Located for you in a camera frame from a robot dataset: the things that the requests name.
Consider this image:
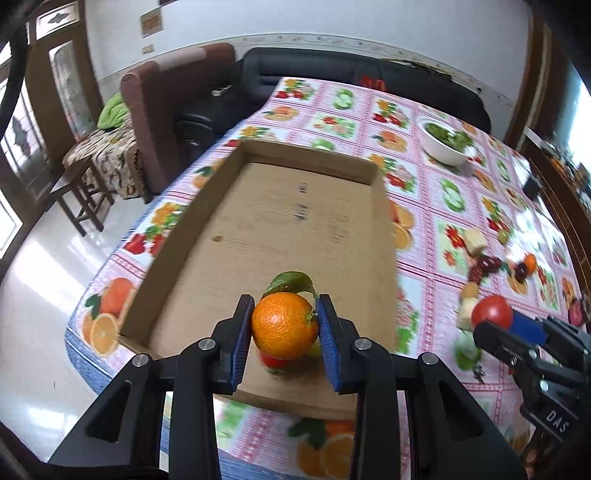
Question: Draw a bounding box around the white cube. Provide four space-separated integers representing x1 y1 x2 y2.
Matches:
456 297 478 331
463 228 488 258

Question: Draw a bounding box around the dark plum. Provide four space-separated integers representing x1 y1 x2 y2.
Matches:
514 262 529 283

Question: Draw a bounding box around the brown kiwi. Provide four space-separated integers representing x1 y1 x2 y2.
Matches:
460 281 479 299

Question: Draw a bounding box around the small orange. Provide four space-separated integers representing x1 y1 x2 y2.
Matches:
524 253 537 276

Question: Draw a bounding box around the large orange with leaf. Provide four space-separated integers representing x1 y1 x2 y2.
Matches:
252 271 320 361

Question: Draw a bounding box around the green grape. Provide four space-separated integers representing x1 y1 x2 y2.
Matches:
497 230 509 245
307 339 322 359

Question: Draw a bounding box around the right hand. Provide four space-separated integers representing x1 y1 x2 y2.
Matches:
521 444 543 476

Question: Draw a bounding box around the floral fruit tablecloth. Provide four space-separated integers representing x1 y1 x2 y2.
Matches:
64 76 591 480

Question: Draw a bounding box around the green grape in box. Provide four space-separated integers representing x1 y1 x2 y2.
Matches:
307 339 322 359

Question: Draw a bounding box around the wooden sideboard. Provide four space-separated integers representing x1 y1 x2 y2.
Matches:
505 8 591 278

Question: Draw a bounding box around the small black box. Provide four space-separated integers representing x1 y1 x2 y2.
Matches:
522 176 542 201

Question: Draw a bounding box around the red tomato with stem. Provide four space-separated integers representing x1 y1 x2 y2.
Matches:
259 351 290 370

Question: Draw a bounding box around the white bowl of greens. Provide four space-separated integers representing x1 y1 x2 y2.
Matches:
418 117 478 167

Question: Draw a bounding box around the small wooden stool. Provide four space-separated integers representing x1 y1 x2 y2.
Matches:
48 156 114 237

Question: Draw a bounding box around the shallow cardboard box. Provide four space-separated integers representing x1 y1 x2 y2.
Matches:
117 139 400 421

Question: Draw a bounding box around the patterned seat cover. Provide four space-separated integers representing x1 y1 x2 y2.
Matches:
61 113 139 199

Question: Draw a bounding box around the black sofa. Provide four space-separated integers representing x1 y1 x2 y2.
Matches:
174 47 491 163

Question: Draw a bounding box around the green cushion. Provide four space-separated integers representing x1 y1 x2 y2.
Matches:
97 92 129 131

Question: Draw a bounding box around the wooden glass door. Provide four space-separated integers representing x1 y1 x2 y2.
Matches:
1 1 102 271

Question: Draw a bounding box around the maroon armchair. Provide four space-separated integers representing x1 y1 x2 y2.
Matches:
119 43 235 194

